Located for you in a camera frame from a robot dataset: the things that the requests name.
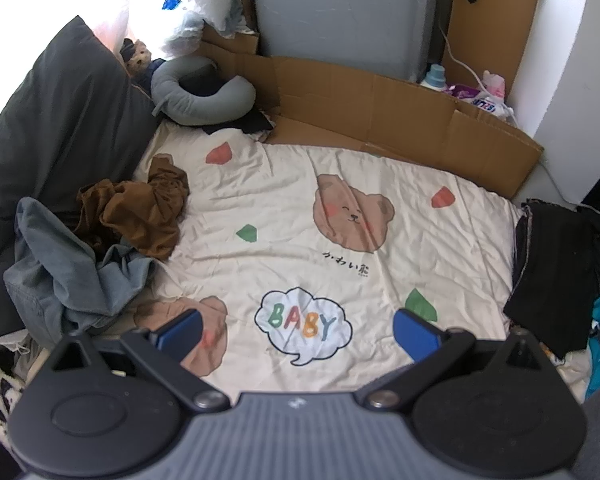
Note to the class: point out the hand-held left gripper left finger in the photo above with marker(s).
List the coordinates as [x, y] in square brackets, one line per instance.
[180, 332]

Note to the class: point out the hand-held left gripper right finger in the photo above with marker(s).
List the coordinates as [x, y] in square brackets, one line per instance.
[415, 332]

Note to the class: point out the brown printed t-shirt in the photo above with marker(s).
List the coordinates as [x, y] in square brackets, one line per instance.
[140, 215]

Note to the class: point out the black folded cloth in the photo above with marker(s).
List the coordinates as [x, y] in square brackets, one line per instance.
[550, 270]

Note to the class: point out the blue-grey denim garment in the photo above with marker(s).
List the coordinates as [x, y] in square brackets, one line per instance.
[45, 260]

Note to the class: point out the cream bear printed blanket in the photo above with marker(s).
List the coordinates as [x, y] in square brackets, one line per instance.
[290, 210]

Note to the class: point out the black and white spotted cloth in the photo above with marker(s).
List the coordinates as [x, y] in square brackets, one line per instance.
[0, 400]

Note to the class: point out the small black cloth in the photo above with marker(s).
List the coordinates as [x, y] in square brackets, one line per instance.
[250, 122]

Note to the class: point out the flattened cardboard box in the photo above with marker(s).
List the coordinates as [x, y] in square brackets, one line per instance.
[380, 110]

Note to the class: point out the grey neck pillow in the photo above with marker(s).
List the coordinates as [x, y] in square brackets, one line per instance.
[200, 105]

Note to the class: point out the dark grey pillow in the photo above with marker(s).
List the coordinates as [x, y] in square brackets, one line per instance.
[65, 125]

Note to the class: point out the white refill pouch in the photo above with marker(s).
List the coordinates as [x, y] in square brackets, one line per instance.
[492, 107]

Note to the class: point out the white bottle with blue cap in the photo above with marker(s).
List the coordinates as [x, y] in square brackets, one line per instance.
[434, 79]

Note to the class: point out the pink plastic bag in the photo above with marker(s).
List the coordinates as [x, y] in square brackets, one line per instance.
[494, 85]

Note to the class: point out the colourful plastic packets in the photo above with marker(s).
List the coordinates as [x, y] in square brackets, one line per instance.
[460, 62]

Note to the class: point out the brown teddy bear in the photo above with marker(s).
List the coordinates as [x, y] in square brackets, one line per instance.
[139, 60]

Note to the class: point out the pale blue plastic bag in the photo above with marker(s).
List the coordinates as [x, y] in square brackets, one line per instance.
[187, 30]

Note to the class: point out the tall cardboard box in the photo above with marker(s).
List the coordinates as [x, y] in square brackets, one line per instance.
[505, 20]

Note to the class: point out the grey upright mattress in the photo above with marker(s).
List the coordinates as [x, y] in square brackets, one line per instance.
[340, 10]

